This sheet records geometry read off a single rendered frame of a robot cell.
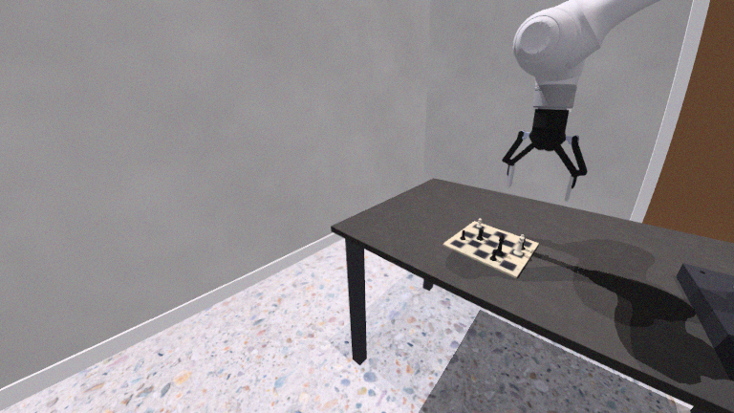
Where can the cream and grey chessboard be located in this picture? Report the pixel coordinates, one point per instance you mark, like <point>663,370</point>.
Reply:
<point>480,251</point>

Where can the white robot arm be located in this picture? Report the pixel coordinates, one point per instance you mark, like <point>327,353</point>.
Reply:
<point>550,43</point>

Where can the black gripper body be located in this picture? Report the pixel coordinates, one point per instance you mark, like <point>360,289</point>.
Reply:
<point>548,123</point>

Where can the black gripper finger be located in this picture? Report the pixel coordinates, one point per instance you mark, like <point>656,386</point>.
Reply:
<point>573,140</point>
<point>522,135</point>

